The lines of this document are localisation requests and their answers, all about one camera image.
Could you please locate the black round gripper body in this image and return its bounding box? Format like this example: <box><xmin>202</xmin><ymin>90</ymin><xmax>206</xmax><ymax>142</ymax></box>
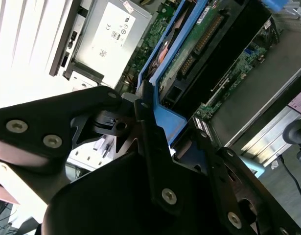
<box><xmin>36</xmin><ymin>151</ymin><xmax>229</xmax><ymax>235</ymax></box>

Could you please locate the hard disk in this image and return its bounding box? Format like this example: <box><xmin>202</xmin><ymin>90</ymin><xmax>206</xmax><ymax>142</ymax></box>
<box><xmin>136</xmin><ymin>0</ymin><xmax>274</xmax><ymax>162</ymax></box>

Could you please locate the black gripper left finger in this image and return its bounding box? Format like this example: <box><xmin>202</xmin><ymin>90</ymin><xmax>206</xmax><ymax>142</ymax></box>
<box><xmin>0</xmin><ymin>79</ymin><xmax>185</xmax><ymax>216</ymax></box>

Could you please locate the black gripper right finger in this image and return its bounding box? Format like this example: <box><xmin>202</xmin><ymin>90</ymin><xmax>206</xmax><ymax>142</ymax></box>
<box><xmin>193</xmin><ymin>129</ymin><xmax>301</xmax><ymax>235</ymax></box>

